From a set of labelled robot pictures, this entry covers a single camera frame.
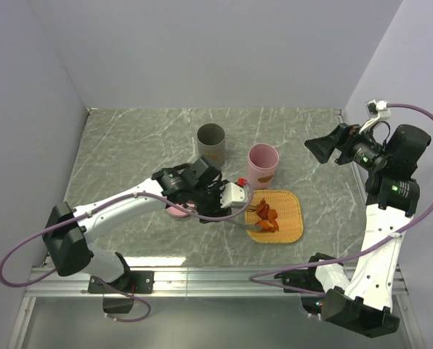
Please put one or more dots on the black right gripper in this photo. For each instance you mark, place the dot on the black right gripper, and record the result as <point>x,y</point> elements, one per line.
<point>344,137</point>

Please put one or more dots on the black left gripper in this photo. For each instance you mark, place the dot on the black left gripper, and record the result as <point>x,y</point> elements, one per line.
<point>216,210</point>

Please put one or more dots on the metal serving tongs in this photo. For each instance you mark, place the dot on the metal serving tongs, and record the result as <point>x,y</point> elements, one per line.
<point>249,220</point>

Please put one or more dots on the orange food piece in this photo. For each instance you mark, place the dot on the orange food piece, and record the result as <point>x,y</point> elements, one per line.
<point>265,226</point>

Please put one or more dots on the orange chicken wing piece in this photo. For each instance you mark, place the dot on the orange chicken wing piece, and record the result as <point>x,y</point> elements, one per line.
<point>272,216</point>

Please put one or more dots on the red food piece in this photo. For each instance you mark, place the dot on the red food piece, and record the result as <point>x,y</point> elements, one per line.
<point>262,209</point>

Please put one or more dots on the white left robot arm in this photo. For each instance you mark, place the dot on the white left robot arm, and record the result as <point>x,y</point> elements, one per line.
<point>71,243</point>

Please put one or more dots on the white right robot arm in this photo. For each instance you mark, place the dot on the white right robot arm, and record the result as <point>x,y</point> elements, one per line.
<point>363,303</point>

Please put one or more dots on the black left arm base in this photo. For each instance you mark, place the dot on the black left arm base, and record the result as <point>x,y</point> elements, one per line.
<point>119,296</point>

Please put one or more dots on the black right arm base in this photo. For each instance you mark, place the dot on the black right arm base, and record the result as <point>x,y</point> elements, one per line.
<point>304,279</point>

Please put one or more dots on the pink round lid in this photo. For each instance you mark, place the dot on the pink round lid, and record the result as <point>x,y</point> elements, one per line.
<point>174,212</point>

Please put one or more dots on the grey cylindrical canister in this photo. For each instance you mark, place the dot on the grey cylindrical canister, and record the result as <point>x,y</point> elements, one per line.
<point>211,142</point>

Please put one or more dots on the pink cylindrical canister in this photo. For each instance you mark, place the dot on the pink cylindrical canister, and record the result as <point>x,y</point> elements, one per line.
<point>263,160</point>

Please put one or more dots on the woven bamboo tray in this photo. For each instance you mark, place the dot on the woven bamboo tray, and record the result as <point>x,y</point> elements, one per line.
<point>290,221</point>

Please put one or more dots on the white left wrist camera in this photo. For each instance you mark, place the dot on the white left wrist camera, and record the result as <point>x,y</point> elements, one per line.
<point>236,195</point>

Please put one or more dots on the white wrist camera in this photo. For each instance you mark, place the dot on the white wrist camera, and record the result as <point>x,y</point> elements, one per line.
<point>378,111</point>
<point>236,195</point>

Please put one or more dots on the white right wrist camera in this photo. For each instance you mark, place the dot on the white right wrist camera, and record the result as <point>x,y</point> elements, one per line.
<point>378,111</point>

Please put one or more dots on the aluminium front rail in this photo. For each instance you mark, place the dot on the aluminium front rail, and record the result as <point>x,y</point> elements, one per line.
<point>190,308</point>

